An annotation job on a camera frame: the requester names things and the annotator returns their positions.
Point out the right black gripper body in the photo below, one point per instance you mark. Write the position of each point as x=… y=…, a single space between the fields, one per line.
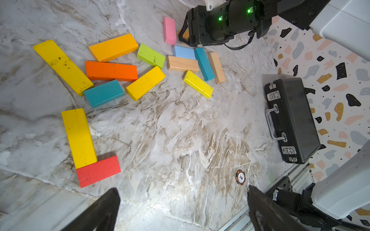
x=224 y=22

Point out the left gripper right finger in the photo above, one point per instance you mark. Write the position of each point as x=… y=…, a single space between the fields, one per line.
x=266 y=215

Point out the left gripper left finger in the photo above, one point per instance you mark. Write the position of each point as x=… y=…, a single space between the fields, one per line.
x=100 y=216

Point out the long yellow block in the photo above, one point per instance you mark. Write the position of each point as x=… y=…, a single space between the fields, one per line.
x=79 y=137
x=50 y=52

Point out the small amber block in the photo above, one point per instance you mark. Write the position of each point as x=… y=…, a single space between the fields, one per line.
x=186 y=34

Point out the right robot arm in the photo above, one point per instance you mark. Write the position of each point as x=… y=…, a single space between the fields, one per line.
x=318 y=110

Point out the light blue block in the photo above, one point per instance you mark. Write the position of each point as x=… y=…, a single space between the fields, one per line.
x=183 y=52

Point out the pink block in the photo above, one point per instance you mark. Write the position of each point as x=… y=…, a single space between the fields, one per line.
x=169 y=31

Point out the teal long block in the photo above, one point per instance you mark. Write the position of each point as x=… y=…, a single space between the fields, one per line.
x=204 y=64

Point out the tan wooden block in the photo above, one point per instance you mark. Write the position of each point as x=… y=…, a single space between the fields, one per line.
x=182 y=64

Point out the poker chip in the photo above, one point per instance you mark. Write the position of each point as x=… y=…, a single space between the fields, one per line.
x=240 y=177

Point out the beige wooden block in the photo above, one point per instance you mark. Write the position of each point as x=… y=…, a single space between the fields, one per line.
x=217 y=68

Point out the lime yellow block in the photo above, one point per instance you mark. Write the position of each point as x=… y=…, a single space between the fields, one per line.
x=198 y=84

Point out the green block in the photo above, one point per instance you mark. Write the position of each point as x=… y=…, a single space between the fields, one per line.
x=150 y=56

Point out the amber orange block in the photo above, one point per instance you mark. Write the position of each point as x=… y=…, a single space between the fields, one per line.
x=113 y=48

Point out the black case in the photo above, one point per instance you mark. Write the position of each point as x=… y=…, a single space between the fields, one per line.
x=290 y=120

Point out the teal short block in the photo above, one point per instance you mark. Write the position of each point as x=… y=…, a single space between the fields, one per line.
x=105 y=93

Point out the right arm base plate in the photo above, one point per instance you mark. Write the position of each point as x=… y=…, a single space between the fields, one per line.
x=284 y=183

